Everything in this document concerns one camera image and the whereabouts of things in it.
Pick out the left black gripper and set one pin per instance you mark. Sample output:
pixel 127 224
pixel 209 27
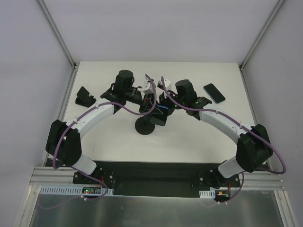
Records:
pixel 147 104

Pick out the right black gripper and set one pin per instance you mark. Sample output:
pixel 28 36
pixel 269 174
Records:
pixel 163 102

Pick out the black round-base phone stand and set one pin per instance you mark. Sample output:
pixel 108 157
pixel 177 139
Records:
pixel 144 126

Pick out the black folding phone stand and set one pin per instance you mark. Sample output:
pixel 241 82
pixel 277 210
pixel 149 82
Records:
pixel 84 98

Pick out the black smartphone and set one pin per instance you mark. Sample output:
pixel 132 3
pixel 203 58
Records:
pixel 214 93
pixel 159 115

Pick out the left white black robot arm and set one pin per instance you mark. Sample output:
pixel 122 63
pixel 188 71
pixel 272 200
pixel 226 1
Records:
pixel 64 139

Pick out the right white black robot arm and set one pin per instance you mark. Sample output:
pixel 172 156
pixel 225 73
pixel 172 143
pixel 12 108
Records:
pixel 253 145

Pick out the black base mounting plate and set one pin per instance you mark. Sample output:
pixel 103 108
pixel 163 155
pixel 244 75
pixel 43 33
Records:
pixel 179 180

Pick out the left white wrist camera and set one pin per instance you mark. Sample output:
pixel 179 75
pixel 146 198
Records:
pixel 147 89

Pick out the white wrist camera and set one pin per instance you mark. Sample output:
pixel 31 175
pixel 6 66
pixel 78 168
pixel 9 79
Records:
pixel 147 89
pixel 166 83

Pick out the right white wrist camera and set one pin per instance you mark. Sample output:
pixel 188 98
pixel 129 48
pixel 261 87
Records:
pixel 166 83

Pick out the right white slotted cable duct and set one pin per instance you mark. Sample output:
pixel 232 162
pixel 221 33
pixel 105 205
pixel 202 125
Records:
pixel 210 194

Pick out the white slotted cable duct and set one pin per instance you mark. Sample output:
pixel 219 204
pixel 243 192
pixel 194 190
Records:
pixel 75 190
pixel 210 194

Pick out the left white slotted cable duct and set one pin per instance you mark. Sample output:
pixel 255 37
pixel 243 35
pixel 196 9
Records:
pixel 75 190

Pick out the left aluminium frame post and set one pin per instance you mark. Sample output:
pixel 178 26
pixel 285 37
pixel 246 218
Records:
pixel 54 28

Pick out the aluminium frame post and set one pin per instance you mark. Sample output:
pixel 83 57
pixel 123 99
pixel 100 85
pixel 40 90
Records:
pixel 54 28
pixel 263 31

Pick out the front aluminium rail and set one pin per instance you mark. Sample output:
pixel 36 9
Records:
pixel 63 177

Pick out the right aluminium frame post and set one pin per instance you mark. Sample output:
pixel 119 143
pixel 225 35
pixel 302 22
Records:
pixel 263 31

